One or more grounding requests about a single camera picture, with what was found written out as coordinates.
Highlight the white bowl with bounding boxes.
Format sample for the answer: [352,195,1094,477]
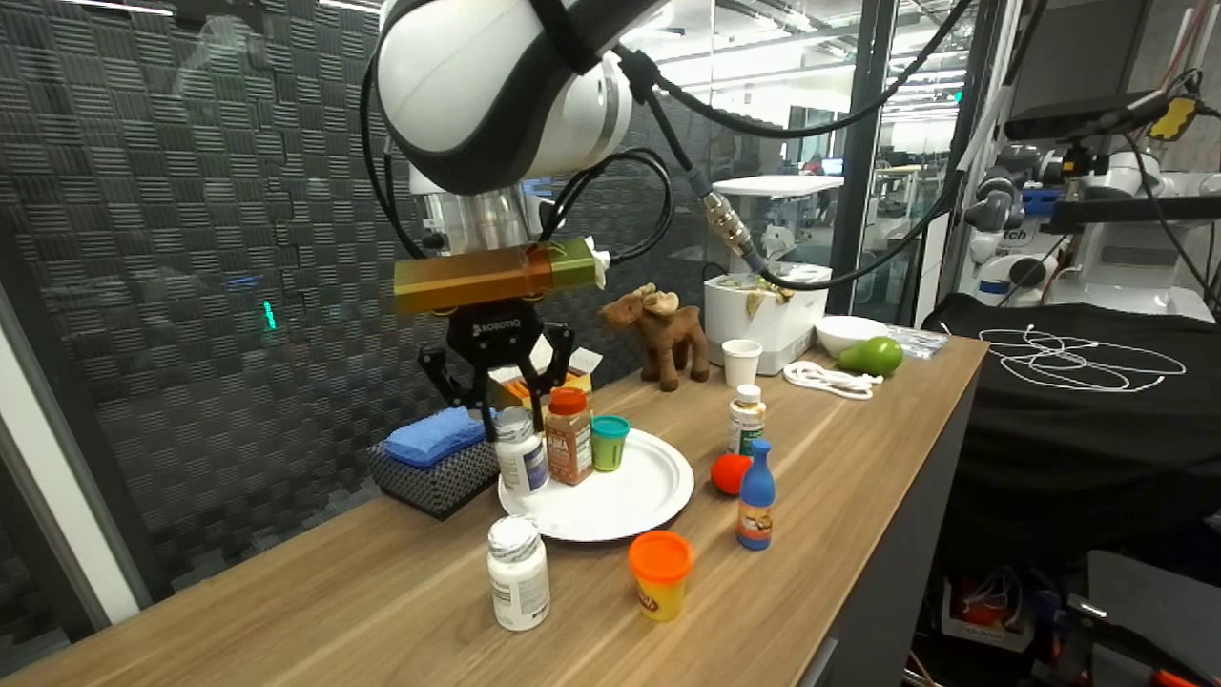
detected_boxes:
[811,312,895,364]
[703,258,836,378]

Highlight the green toy fruit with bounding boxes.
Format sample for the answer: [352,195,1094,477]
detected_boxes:
[836,332,907,380]

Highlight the black draped side table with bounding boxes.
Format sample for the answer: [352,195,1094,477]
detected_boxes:
[920,291,1221,564]

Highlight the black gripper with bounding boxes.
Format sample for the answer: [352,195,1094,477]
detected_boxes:
[416,296,577,444]

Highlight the white paper cup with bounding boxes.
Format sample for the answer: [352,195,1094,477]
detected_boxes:
[717,335,768,393]

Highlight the brown moose plush toy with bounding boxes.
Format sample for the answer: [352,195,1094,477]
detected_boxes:
[599,284,717,393]

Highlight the white coiled cable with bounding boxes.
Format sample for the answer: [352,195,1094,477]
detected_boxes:
[777,359,886,405]

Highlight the brown spice bottle orange lid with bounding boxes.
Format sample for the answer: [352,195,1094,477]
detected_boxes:
[543,386,599,487]

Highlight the orange ball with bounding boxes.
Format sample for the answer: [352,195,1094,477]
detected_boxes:
[706,452,755,499]

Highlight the amber wrist camera block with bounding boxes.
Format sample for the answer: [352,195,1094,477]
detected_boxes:
[389,233,613,321]

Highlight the thin white looped cord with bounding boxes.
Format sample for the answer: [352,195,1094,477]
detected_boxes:
[975,321,1194,396]

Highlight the white lab machine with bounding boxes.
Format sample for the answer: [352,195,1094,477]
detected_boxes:
[958,139,1221,316]

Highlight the white pill bottle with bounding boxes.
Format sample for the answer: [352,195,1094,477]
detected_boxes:
[492,405,553,508]
[486,514,553,637]

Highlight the blue toy bottle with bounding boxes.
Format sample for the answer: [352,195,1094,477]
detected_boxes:
[733,435,777,552]

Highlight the white paper plate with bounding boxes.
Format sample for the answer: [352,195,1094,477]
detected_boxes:
[492,429,697,551]

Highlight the yellow tub with orange lid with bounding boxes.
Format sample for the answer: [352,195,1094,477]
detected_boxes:
[624,529,697,627]

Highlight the blue folded cloth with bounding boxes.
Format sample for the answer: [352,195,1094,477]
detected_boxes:
[378,400,504,472]

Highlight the white bottle with green label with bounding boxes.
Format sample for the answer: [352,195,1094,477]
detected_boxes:
[726,380,771,457]

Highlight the dark monitor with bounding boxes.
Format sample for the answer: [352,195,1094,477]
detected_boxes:
[1002,0,1221,145]

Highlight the tan dried scraps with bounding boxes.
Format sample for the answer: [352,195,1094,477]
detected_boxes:
[735,277,803,321]

